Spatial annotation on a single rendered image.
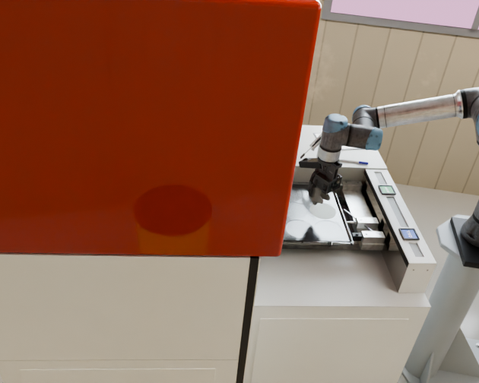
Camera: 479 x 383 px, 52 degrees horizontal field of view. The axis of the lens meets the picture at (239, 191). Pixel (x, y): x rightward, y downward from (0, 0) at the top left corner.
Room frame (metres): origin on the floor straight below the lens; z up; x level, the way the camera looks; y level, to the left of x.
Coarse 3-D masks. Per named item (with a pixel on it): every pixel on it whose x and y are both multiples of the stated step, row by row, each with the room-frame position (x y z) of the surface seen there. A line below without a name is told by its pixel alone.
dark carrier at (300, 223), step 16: (304, 192) 1.61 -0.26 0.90; (288, 208) 1.50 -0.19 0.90; (304, 208) 1.51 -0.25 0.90; (336, 208) 1.52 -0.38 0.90; (288, 224) 1.40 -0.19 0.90; (304, 224) 1.41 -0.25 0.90; (320, 224) 1.42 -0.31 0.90; (336, 224) 1.43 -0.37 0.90; (288, 240) 1.32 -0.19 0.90; (304, 240) 1.32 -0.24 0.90; (320, 240) 1.33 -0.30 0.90; (336, 240) 1.34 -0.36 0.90
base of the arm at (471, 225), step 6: (474, 216) 1.50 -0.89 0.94; (468, 222) 1.51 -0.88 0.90; (474, 222) 1.49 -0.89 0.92; (462, 228) 1.51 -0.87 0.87; (468, 228) 1.49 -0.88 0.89; (474, 228) 1.47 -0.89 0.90; (462, 234) 1.49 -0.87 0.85; (468, 234) 1.48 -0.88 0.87; (474, 234) 1.46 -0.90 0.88; (468, 240) 1.46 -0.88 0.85; (474, 240) 1.45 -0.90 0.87
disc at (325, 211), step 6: (312, 204) 1.54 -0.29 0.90; (318, 204) 1.54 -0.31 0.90; (324, 204) 1.54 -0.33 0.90; (312, 210) 1.50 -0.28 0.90; (318, 210) 1.50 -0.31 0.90; (324, 210) 1.50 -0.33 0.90; (330, 210) 1.51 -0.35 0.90; (318, 216) 1.47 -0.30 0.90; (324, 216) 1.47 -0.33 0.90; (330, 216) 1.47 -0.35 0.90
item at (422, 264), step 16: (384, 176) 1.69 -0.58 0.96; (384, 208) 1.47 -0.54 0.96; (400, 208) 1.48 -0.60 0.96; (400, 224) 1.39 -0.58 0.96; (400, 240) 1.30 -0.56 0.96; (416, 240) 1.30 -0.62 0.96; (416, 256) 1.23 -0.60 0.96; (432, 256) 1.23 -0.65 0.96; (416, 272) 1.19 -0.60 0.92; (432, 272) 1.20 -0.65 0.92; (400, 288) 1.19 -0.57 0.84; (416, 288) 1.19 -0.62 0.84
